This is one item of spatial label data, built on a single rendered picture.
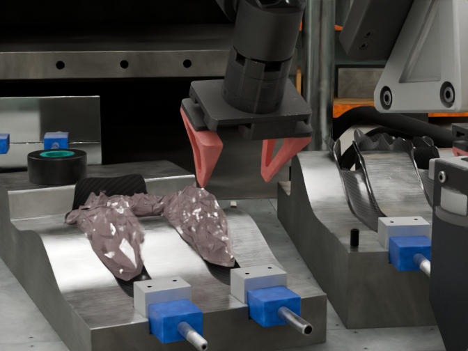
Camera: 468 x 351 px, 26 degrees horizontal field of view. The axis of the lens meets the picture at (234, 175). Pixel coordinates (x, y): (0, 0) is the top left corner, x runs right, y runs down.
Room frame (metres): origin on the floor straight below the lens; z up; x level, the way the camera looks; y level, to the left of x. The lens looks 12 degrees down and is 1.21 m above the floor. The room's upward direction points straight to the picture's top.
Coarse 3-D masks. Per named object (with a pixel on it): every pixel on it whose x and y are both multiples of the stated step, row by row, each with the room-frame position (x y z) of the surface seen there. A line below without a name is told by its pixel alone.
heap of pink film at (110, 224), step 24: (192, 192) 1.20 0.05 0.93; (72, 216) 1.19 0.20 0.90; (96, 216) 1.14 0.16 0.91; (120, 216) 1.14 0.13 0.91; (168, 216) 1.19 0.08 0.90; (192, 216) 1.16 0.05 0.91; (216, 216) 1.17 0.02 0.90; (96, 240) 1.10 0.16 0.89; (120, 240) 1.10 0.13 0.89; (192, 240) 1.14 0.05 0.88; (216, 240) 1.13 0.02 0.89; (120, 264) 1.08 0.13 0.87
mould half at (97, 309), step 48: (0, 192) 1.32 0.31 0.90; (48, 192) 1.30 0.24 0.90; (0, 240) 1.34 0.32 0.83; (48, 240) 1.10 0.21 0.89; (144, 240) 1.13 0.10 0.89; (240, 240) 1.16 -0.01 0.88; (48, 288) 1.08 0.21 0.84; (96, 288) 1.04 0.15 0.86; (192, 288) 1.05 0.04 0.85; (288, 288) 1.05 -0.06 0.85; (96, 336) 0.93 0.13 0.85; (144, 336) 0.95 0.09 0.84; (240, 336) 0.99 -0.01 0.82; (288, 336) 1.01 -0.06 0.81
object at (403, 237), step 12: (384, 228) 1.09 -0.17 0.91; (396, 228) 1.08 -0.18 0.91; (408, 228) 1.08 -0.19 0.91; (420, 228) 1.08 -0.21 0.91; (384, 240) 1.08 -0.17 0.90; (396, 240) 1.07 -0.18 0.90; (408, 240) 1.07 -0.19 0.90; (420, 240) 1.07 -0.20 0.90; (396, 252) 1.05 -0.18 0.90; (408, 252) 1.04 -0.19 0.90; (420, 252) 1.04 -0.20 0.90; (396, 264) 1.05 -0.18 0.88; (408, 264) 1.04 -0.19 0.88; (420, 264) 1.02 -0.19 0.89
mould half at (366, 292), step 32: (320, 160) 1.38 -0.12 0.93; (384, 160) 1.38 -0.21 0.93; (288, 192) 1.48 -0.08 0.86; (320, 192) 1.31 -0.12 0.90; (384, 192) 1.32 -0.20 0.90; (416, 192) 1.32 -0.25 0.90; (288, 224) 1.46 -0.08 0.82; (320, 224) 1.22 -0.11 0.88; (352, 224) 1.20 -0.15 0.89; (320, 256) 1.22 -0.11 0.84; (352, 256) 1.07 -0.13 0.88; (384, 256) 1.07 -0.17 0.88; (352, 288) 1.07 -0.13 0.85; (384, 288) 1.07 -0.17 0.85; (416, 288) 1.08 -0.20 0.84; (352, 320) 1.07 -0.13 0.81; (384, 320) 1.07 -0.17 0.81; (416, 320) 1.08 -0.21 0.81
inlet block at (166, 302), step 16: (144, 288) 0.97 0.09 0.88; (160, 288) 0.97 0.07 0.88; (176, 288) 0.97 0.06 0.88; (144, 304) 0.96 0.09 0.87; (160, 304) 0.96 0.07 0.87; (176, 304) 0.96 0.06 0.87; (192, 304) 0.96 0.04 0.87; (160, 320) 0.92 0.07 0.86; (176, 320) 0.93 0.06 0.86; (192, 320) 0.93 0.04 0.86; (160, 336) 0.92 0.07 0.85; (176, 336) 0.93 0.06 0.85; (192, 336) 0.90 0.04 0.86
